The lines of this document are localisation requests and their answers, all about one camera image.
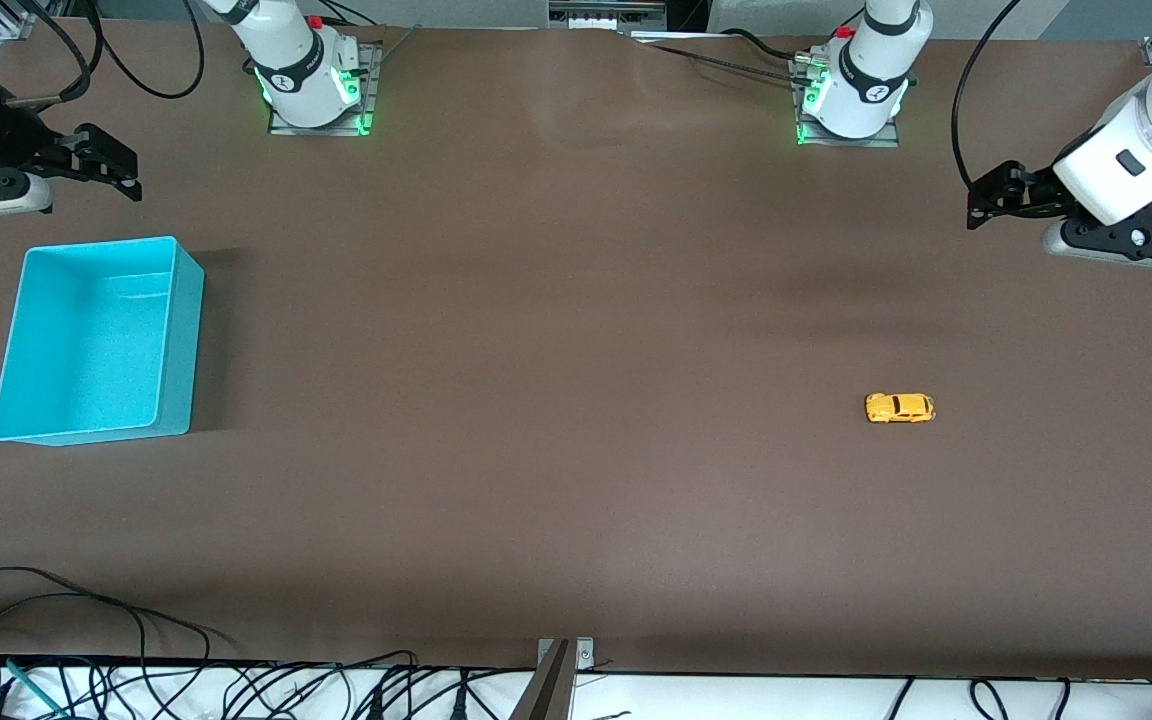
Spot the metal mount bracket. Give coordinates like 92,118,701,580
536,637,597,720

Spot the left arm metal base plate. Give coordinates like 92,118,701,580
794,55,902,149

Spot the black base cable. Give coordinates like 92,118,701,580
721,28,812,63
321,0,382,29

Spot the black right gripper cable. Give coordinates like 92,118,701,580
1,0,94,107

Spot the teal plastic bin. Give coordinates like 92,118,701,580
0,236,205,447

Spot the yellow beetle toy car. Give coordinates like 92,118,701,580
865,392,936,425

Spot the black right arm cable loop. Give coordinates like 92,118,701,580
84,0,207,101

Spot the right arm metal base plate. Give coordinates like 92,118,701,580
268,42,383,137

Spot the thin dark base cable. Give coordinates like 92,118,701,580
376,25,422,66
631,33,812,86

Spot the dark grey mount pole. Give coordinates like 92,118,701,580
508,640,573,720

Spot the grey power strip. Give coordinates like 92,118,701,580
548,0,669,31

